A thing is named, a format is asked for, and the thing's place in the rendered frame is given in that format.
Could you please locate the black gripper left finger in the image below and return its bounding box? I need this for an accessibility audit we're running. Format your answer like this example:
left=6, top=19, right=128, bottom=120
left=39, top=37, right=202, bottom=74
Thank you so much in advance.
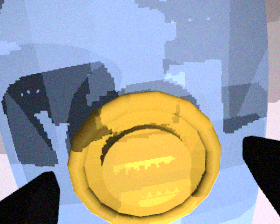
left=0, top=171, right=60, bottom=224

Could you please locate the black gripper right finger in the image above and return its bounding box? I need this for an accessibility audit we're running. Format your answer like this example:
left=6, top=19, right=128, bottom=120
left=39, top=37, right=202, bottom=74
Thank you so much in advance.
left=241, top=135, right=280, bottom=216

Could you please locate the light blue square mat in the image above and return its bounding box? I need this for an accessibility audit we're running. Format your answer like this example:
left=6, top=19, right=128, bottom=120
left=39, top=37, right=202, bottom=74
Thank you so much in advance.
left=0, top=0, right=269, bottom=224

